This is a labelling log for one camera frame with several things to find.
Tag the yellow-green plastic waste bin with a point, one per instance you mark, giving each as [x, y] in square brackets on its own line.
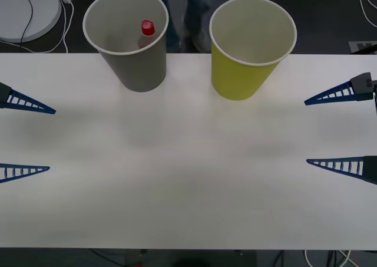
[235, 78]

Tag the grey plastic waste bin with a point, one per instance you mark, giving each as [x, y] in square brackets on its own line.
[138, 72]

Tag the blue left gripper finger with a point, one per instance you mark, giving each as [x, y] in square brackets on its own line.
[17, 171]
[26, 103]

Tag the clear bottle with red cap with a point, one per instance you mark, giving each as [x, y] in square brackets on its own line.
[147, 31]

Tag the black and white marker board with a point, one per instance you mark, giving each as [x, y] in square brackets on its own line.
[362, 46]

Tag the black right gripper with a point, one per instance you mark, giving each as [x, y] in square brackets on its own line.
[374, 99]

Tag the person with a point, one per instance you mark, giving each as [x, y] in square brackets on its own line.
[194, 13]

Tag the white round lamp stand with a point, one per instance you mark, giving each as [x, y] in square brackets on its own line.
[17, 16]

